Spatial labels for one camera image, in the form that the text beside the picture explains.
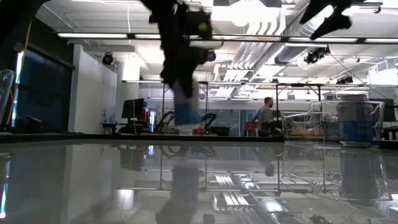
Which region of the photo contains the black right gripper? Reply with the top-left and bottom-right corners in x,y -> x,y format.
300,0 -> 368,40

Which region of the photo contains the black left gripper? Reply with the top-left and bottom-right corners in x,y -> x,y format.
139,0 -> 208,99

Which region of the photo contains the white blue soda can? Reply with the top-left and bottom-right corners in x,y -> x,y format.
172,77 -> 202,129
337,95 -> 376,146

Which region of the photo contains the black computer monitor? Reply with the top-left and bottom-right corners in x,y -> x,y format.
374,98 -> 396,123
121,98 -> 146,119

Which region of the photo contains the overhead LED light bar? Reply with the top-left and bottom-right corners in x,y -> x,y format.
57,32 -> 398,44

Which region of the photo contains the person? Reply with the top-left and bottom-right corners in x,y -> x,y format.
251,96 -> 275,137

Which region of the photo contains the clear plastic bin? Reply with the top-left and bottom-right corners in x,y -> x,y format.
279,100 -> 386,147
0,69 -> 16,125

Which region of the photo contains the silver ventilation duct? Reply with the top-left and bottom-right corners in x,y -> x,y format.
275,0 -> 349,65

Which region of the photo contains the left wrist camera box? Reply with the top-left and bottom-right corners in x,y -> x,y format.
186,11 -> 214,40

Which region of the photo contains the yellow cable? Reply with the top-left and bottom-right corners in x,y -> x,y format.
5,20 -> 34,125

